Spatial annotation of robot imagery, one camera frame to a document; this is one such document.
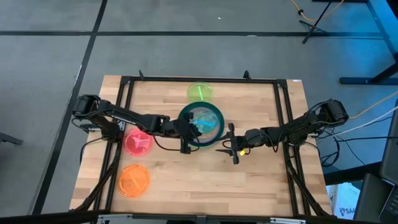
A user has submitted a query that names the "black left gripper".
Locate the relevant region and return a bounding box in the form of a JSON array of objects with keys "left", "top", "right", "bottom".
[{"left": 169, "top": 111, "right": 202, "bottom": 156}]

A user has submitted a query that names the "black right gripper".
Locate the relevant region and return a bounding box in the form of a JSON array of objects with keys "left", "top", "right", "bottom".
[{"left": 215, "top": 122, "right": 249, "bottom": 165}]

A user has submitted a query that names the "blue cup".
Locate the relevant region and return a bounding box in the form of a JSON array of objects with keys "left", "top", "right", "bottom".
[{"left": 190, "top": 108, "right": 221, "bottom": 138}]

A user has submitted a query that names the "large pink plastic plate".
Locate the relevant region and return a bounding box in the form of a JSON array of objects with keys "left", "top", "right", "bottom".
[{"left": 188, "top": 130, "right": 220, "bottom": 145}]

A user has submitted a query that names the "dark green cup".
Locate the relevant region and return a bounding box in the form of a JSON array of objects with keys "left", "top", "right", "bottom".
[{"left": 178, "top": 101, "right": 225, "bottom": 149}]

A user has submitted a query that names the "light green cup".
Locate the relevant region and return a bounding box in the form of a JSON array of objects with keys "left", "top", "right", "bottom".
[{"left": 187, "top": 81, "right": 215, "bottom": 103}]

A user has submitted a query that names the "pink cup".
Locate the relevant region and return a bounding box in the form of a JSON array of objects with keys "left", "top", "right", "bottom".
[{"left": 123, "top": 128, "right": 154, "bottom": 157}]

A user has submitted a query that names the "orange cup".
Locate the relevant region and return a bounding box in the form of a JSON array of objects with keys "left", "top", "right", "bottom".
[{"left": 118, "top": 164, "right": 150, "bottom": 198}]

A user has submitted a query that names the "white cardboard box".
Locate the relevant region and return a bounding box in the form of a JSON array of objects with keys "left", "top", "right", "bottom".
[{"left": 326, "top": 182, "right": 361, "bottom": 220}]

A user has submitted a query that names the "black tripod stand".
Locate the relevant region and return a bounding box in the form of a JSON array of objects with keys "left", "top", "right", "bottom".
[{"left": 298, "top": 0, "right": 334, "bottom": 45}]

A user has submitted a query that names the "grey laptop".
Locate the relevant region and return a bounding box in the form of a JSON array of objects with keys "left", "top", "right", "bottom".
[{"left": 353, "top": 172, "right": 398, "bottom": 224}]

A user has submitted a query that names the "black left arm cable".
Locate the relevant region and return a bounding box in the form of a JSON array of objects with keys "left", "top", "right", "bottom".
[{"left": 152, "top": 134, "right": 200, "bottom": 153}]

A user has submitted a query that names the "black aluminium table frame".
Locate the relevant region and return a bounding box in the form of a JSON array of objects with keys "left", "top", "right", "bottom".
[{"left": 74, "top": 70, "right": 333, "bottom": 224}]

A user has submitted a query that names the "black floor cable bundle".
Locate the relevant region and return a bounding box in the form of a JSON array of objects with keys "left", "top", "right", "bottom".
[{"left": 306, "top": 118, "right": 398, "bottom": 169}]

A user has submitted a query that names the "white cable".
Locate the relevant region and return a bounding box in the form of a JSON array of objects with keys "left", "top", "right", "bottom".
[{"left": 336, "top": 106, "right": 398, "bottom": 136}]

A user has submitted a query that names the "yellow cable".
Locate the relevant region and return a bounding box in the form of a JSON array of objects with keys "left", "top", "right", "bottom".
[
  {"left": 348, "top": 91, "right": 398, "bottom": 120},
  {"left": 289, "top": 0, "right": 345, "bottom": 22}
]

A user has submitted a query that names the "black desk frame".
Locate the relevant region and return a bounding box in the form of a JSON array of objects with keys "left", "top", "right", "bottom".
[{"left": 312, "top": 0, "right": 398, "bottom": 85}]

